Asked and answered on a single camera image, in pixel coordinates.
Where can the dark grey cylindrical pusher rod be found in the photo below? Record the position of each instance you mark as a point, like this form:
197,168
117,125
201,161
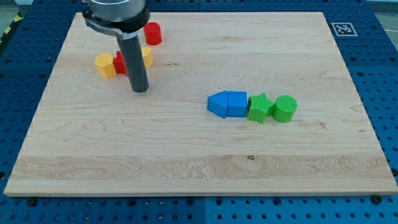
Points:
134,63

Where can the yellow heart block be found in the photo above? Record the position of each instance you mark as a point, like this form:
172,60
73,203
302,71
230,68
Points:
147,56

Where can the red star block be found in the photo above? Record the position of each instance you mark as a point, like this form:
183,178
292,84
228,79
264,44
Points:
119,64

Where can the red cylinder block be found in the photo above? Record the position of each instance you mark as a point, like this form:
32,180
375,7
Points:
152,33

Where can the yellow hexagon block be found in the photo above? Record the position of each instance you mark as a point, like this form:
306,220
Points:
105,66

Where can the blue triangle block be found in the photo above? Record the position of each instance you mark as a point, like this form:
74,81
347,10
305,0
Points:
217,104

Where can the blue cube block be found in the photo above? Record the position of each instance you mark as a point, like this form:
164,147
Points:
237,104

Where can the wooden board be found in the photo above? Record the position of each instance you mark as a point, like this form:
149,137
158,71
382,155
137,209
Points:
95,137

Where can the green star block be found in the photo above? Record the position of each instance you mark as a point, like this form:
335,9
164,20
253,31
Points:
260,107

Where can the green cylinder block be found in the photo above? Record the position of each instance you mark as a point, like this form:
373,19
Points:
285,107

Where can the white fiducial marker tag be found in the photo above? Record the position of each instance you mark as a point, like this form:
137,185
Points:
344,29

